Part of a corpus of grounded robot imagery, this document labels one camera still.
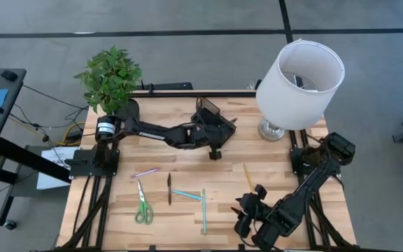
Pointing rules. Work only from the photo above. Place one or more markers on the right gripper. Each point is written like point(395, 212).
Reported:
point(254, 210)

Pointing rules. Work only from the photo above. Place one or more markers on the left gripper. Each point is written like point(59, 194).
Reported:
point(205, 134)

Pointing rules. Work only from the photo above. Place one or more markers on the black mesh desk organizer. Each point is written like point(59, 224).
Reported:
point(210, 106)

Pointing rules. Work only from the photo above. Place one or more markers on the yellow pencil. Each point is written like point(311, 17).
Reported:
point(248, 178)

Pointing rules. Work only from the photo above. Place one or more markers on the teal pen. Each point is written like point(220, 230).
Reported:
point(187, 194)

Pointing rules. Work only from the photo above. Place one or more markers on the brown pen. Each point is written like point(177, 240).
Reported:
point(169, 190)

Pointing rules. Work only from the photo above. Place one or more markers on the purple pen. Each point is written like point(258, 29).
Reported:
point(145, 172)

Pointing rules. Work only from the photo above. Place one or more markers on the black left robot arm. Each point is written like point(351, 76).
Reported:
point(152, 134)

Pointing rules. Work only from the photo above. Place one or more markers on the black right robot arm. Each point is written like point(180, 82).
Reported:
point(292, 206)

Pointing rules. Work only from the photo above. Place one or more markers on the silver lamp base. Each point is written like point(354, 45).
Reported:
point(270, 132)

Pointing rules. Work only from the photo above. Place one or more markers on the white lamp shade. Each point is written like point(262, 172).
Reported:
point(292, 101)

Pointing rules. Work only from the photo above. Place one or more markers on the black power strip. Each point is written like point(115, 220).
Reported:
point(170, 86)

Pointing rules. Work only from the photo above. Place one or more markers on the black plant pot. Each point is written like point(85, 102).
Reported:
point(131, 106)

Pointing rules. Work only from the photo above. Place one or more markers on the green leafy plant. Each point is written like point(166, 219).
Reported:
point(110, 78)

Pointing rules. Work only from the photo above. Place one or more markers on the white paper sheet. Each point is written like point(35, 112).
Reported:
point(47, 182)

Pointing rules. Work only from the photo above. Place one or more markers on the grey side desk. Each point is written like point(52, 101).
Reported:
point(12, 87)

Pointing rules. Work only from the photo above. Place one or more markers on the black computer mouse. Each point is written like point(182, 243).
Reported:
point(9, 75)

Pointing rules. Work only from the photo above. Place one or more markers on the black caster wheel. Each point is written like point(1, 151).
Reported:
point(10, 225)

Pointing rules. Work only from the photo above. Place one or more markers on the black table edge bracket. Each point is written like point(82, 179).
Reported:
point(152, 248)
point(241, 248)

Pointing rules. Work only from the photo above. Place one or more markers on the black aluminium table frame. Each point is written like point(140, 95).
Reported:
point(187, 94)

